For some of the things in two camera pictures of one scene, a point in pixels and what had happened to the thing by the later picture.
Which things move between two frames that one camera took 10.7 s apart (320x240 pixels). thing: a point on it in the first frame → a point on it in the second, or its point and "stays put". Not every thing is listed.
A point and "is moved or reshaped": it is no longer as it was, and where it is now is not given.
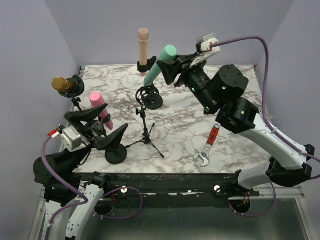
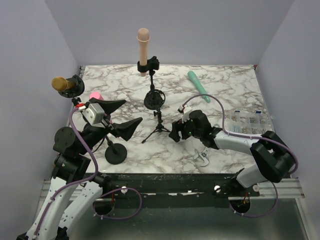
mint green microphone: [168, 54] is moved or reshaped
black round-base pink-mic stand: [118, 158] stays put
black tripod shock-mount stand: [145, 95] → [153, 100]
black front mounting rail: [171, 186] stays put
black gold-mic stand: [74, 92] stays put
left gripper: [91, 137] → [125, 129]
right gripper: [170, 69] → [177, 126]
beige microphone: [143, 37] stays put
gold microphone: [61, 84] stays put
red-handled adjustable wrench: [205, 154] stays put
